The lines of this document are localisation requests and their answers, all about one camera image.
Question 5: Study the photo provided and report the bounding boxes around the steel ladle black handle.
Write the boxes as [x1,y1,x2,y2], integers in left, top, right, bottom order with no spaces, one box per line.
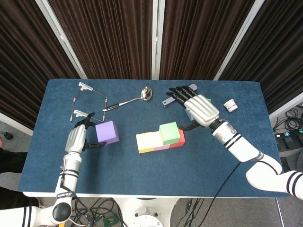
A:
[102,86,153,113]

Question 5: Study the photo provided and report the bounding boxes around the pink foam cube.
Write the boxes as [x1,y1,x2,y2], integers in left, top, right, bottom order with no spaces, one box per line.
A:
[152,131,171,151]

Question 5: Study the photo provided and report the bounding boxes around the small green box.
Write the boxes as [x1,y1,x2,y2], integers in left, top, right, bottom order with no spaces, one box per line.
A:
[103,215,119,227]

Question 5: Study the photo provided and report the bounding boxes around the white partition post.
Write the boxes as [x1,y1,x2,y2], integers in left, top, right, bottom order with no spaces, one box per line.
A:
[0,112,34,137]
[269,98,303,121]
[35,0,88,79]
[151,0,166,80]
[213,0,265,81]

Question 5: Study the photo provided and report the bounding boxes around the blue velvet table cloth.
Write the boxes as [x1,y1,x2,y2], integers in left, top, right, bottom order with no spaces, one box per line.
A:
[18,79,285,197]

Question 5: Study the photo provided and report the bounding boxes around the grey plastic spatula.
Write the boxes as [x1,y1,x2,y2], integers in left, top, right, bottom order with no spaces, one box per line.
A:
[162,83,198,106]

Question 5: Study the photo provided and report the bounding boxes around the black cables green plug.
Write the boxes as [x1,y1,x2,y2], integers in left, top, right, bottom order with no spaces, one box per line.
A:
[175,197,206,227]

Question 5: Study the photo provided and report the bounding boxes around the person in black clothing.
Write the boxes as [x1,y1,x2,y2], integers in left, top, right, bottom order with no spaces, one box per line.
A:
[0,137,40,211]

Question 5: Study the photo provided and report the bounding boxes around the green foam cube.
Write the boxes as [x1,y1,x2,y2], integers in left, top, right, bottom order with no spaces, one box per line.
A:
[159,122,182,146]

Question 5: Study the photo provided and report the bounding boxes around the red foam cube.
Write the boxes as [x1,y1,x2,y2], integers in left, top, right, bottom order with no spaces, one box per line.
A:
[169,129,186,149]

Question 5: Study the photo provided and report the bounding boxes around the black power adapters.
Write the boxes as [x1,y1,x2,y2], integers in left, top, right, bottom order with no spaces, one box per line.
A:
[274,131,303,150]

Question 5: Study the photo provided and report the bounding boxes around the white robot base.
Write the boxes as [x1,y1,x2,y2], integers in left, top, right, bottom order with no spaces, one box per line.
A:
[112,197,182,227]

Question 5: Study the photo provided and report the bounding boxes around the brown pleated curtain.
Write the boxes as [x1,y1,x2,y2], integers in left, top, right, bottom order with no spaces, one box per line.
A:
[160,0,256,80]
[219,0,303,114]
[48,0,154,80]
[0,0,81,130]

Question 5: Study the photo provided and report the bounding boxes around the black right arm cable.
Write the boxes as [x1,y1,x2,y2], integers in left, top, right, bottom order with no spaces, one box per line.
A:
[202,160,242,227]

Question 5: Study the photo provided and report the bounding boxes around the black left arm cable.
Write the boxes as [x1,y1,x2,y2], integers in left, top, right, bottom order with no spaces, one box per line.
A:
[59,163,83,209]

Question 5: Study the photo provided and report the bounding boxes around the white table frame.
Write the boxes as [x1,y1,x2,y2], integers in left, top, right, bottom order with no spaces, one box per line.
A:
[22,191,284,199]

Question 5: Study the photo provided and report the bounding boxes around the wire rack white clips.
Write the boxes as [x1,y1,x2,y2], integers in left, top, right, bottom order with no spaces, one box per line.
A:
[70,82,108,123]

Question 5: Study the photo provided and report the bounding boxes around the black floor cable tangle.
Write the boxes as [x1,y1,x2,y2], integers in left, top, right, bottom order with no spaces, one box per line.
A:
[72,197,126,227]

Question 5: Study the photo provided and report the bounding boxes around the light blue foam cube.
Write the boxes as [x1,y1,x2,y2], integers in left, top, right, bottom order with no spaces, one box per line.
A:
[185,107,196,122]

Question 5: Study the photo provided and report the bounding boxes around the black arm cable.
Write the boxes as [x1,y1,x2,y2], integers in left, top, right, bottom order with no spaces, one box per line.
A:
[59,163,83,209]
[202,160,242,227]

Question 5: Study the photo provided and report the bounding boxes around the purple foam cube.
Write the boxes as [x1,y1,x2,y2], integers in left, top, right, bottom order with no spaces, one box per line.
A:
[95,120,120,145]

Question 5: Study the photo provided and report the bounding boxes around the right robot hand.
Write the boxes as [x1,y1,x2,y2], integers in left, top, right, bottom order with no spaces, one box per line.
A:
[165,86,220,131]

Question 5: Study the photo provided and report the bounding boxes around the yellow pink block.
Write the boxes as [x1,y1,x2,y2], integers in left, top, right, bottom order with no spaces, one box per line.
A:
[135,132,157,154]

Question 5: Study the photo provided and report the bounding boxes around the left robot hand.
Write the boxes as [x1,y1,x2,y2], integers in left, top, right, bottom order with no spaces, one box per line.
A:
[65,113,107,154]

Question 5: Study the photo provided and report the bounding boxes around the small white jar red label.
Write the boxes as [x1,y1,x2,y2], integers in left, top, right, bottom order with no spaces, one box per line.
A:
[223,99,238,114]

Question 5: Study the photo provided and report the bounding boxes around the coiled black floor cables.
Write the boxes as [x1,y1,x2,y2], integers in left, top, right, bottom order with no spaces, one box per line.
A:
[272,104,303,133]

